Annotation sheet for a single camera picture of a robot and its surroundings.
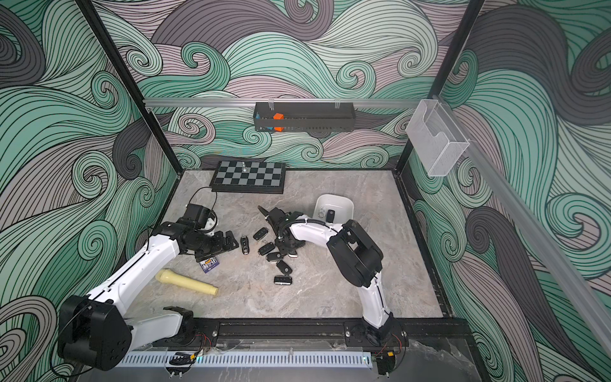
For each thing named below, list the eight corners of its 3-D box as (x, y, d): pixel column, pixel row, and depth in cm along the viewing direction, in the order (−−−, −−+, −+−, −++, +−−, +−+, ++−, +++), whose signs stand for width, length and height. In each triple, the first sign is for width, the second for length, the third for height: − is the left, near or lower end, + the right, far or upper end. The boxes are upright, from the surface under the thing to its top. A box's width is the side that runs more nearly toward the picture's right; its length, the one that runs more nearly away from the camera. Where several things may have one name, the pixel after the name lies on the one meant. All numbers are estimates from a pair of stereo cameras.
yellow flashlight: (160, 279, 87) (155, 275, 83) (166, 272, 88) (160, 267, 85) (215, 296, 83) (212, 292, 79) (219, 288, 85) (216, 283, 81)
